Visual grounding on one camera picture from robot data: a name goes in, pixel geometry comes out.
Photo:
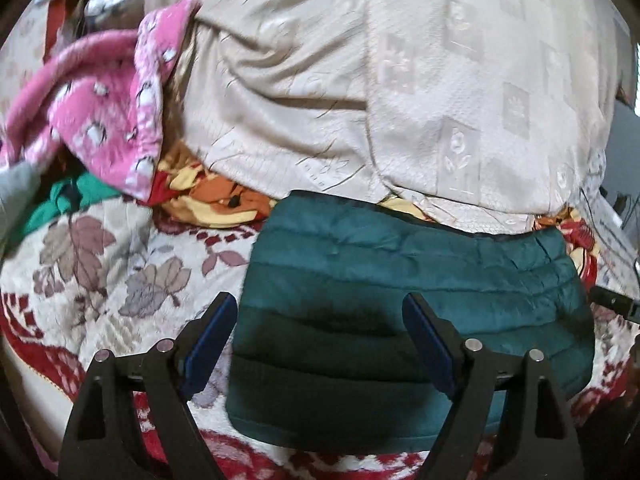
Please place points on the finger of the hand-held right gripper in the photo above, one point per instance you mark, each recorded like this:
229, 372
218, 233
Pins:
617, 302

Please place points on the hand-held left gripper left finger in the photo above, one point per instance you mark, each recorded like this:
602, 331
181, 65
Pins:
212, 340

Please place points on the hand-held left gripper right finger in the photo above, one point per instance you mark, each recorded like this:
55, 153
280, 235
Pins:
430, 340

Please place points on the teal puffer jacket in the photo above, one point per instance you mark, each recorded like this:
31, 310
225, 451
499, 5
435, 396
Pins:
400, 290

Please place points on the white patterned cloth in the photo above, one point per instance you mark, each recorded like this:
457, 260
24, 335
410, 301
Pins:
607, 230

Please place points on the white red floral blanket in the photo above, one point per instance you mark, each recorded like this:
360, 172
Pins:
115, 270

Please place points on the orange yellow cartoon blanket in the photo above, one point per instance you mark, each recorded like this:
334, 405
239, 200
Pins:
220, 195

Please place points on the green cloth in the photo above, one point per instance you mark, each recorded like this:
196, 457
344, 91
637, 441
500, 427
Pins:
60, 200

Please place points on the grey cloth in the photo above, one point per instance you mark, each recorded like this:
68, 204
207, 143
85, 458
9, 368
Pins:
15, 200

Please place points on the pink printed blanket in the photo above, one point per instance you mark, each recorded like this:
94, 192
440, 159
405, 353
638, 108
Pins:
105, 110

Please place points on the cream embossed quilt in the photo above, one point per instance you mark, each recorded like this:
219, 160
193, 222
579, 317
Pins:
380, 75

